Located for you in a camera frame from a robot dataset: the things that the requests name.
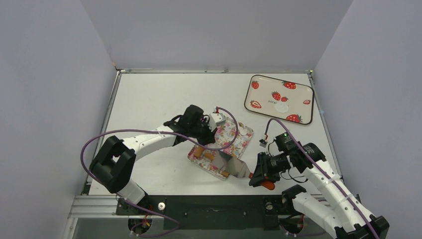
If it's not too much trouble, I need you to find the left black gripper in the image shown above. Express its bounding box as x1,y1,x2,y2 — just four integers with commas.
189,118,217,147

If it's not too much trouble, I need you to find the floral pattern tray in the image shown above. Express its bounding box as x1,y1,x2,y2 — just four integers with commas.
187,119,254,180

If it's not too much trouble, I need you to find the metal spatula wooden handle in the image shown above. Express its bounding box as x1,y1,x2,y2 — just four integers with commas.
210,151,281,190

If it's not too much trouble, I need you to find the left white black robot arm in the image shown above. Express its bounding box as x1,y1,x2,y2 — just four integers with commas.
89,105,225,214

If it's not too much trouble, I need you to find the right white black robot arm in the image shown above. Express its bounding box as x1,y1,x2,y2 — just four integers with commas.
249,133,390,239

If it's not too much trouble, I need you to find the flat round dumpling wrapper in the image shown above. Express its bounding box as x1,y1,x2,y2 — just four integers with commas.
275,102,289,114

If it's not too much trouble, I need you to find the strawberry pattern tray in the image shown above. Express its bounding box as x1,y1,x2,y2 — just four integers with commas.
244,75,315,125

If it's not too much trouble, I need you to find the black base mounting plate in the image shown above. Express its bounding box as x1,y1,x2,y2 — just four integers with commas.
115,195,314,231

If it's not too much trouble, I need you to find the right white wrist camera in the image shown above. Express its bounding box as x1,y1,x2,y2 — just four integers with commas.
259,138,268,148

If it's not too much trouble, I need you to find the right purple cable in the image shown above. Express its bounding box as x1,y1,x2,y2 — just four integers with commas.
263,118,381,239

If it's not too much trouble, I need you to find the purple cable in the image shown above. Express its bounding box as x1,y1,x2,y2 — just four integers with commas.
80,106,240,239
263,118,381,239

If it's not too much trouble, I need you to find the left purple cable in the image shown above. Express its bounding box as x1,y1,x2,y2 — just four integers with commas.
80,106,240,239

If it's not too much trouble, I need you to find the aluminium front rail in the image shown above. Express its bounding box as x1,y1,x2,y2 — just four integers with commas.
68,194,366,219

